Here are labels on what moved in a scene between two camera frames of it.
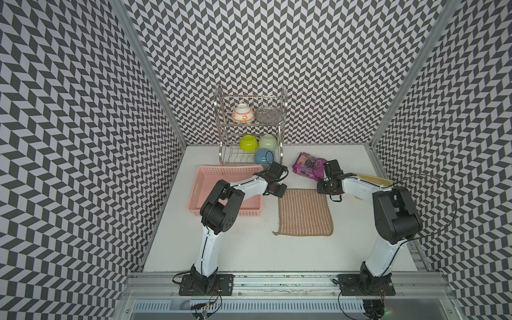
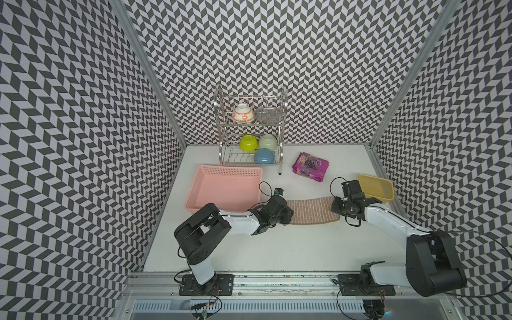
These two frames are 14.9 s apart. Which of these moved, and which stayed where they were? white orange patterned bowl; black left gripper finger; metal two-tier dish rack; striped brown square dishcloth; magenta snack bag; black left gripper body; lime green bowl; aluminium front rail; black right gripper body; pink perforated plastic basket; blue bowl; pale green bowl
Moved: black left gripper finger; black left gripper body; striped brown square dishcloth; black right gripper body
Stayed: lime green bowl; magenta snack bag; pink perforated plastic basket; white orange patterned bowl; pale green bowl; metal two-tier dish rack; blue bowl; aluminium front rail
